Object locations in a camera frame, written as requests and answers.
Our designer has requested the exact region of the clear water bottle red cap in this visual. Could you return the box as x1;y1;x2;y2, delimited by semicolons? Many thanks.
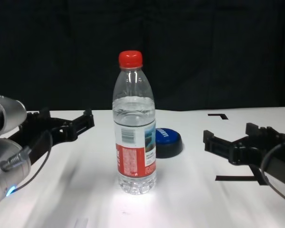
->
112;50;157;196

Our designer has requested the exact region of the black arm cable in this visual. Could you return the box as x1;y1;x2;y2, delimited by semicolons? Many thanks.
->
260;142;285;206
1;132;55;193

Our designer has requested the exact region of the black curtain backdrop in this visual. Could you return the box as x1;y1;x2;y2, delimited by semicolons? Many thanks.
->
0;0;285;113

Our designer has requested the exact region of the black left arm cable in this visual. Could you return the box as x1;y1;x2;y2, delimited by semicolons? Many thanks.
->
1;132;55;193

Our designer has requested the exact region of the clear left wrist camera housing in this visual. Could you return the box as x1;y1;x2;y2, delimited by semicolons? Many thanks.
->
0;92;28;146

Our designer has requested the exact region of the black L-shaped tape mark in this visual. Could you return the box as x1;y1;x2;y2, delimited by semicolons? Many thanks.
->
207;114;228;121

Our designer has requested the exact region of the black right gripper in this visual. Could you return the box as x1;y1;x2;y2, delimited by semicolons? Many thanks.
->
202;122;285;184

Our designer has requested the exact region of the blue push button black base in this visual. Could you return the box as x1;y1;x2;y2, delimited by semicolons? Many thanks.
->
155;127;184;159

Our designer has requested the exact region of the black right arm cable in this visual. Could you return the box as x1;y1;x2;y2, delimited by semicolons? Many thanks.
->
260;142;285;206

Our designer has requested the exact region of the black T-shaped tape mark long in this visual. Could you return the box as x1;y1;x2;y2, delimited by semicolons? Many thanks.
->
215;164;268;186

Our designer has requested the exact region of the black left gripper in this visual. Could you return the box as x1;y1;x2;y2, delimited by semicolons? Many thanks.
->
4;107;95;165

